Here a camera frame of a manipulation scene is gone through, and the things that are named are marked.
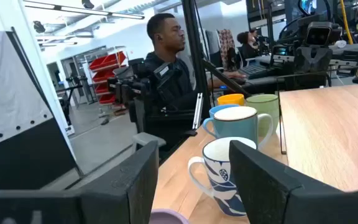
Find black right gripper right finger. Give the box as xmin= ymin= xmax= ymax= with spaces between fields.
xmin=228 ymin=139 xmax=358 ymax=224

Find silver metal bar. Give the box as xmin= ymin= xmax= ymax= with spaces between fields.
xmin=192 ymin=92 xmax=204 ymax=130

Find light blue faceted mug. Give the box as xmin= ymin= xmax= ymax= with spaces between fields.
xmin=201 ymin=103 xmax=241 ymax=139

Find yellow mug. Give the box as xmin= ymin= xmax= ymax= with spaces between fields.
xmin=216 ymin=93 xmax=246 ymax=107

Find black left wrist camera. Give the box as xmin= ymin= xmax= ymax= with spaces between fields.
xmin=304 ymin=21 xmax=344 ymax=47

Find light green mug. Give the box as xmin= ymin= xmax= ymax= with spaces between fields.
xmin=245 ymin=93 xmax=280 ymax=138

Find person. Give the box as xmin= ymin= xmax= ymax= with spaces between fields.
xmin=236 ymin=29 xmax=260 ymax=60
xmin=143 ymin=12 xmax=248 ymax=108

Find grey office chair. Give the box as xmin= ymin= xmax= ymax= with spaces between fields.
xmin=204 ymin=29 xmax=223 ymax=68

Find white fabric backdrop panel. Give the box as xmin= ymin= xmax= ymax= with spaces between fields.
xmin=0 ymin=27 xmax=82 ymax=191

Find patterned cloth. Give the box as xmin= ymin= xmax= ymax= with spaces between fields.
xmin=217 ymin=29 xmax=238 ymax=72

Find teal mug white interior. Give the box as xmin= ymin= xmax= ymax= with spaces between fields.
xmin=213 ymin=106 xmax=275 ymax=151

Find red bin rack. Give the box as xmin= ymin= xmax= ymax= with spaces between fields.
xmin=84 ymin=46 xmax=129 ymax=106

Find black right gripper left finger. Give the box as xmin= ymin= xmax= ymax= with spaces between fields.
xmin=0 ymin=141 xmax=160 ymax=224

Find white blue leaf-pattern mug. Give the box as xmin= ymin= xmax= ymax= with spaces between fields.
xmin=187 ymin=136 xmax=257 ymax=218

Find grey plastic box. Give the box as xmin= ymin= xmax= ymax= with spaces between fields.
xmin=131 ymin=132 xmax=167 ymax=153

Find black keyboard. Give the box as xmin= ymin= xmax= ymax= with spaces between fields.
xmin=239 ymin=63 xmax=275 ymax=78

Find black aluminium rig frame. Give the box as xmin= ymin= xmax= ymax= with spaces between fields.
xmin=180 ymin=0 xmax=252 ymax=125

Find long ceiling light bar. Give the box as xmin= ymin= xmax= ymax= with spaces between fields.
xmin=22 ymin=0 xmax=145 ymax=21

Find wooden shelf riser black legs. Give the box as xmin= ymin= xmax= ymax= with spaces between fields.
xmin=275 ymin=72 xmax=358 ymax=192

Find yellow hanging hose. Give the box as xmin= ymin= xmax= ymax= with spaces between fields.
xmin=339 ymin=0 xmax=354 ymax=45

